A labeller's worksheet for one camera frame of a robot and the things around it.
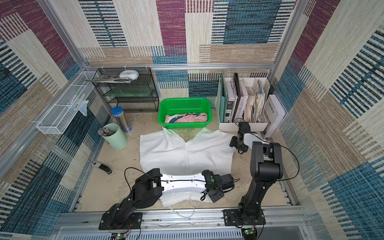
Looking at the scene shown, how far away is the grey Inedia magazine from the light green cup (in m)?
0.97

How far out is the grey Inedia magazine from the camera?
0.92 metres

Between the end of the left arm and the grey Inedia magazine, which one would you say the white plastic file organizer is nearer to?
the grey Inedia magazine

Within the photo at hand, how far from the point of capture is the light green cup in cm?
91

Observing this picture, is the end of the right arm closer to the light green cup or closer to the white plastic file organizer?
the white plastic file organizer

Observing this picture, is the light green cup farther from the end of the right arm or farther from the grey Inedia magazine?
the grey Inedia magazine
